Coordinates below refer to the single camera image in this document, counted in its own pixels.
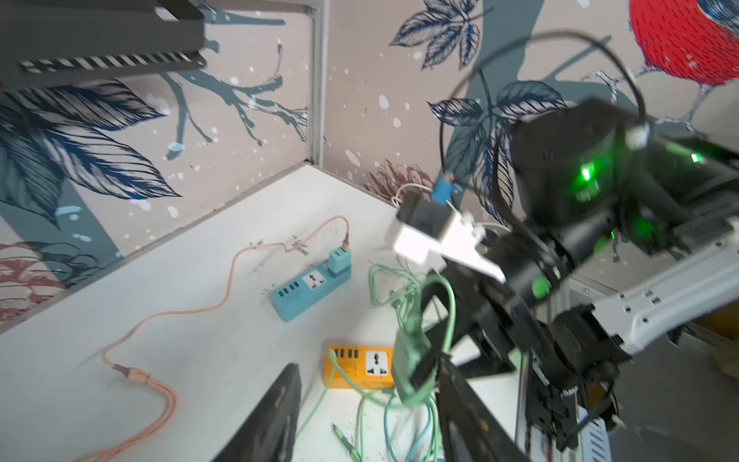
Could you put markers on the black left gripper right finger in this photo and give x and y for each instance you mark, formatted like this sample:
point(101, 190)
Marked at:
point(469, 430)

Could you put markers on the orange power strip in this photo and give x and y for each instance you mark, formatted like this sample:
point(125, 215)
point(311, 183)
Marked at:
point(370, 368)

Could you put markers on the light green charger plug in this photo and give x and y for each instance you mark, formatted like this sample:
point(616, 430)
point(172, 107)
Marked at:
point(416, 364)

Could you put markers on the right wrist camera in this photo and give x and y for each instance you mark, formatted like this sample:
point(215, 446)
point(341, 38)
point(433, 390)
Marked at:
point(427, 223)

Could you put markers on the right rear frame post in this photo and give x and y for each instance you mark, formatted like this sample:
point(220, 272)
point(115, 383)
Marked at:
point(319, 15)

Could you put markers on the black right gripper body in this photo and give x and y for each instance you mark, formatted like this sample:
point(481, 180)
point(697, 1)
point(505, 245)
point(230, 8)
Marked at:
point(497, 317)

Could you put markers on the teal power strip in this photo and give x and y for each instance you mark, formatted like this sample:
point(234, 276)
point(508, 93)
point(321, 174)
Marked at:
point(298, 295)

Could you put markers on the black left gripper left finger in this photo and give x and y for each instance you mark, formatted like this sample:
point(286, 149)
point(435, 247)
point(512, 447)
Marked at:
point(269, 432)

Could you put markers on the black wire wall basket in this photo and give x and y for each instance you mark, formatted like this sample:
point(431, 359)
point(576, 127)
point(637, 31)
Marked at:
point(58, 43)

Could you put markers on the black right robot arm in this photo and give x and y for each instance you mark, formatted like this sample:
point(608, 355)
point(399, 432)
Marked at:
point(566, 180)

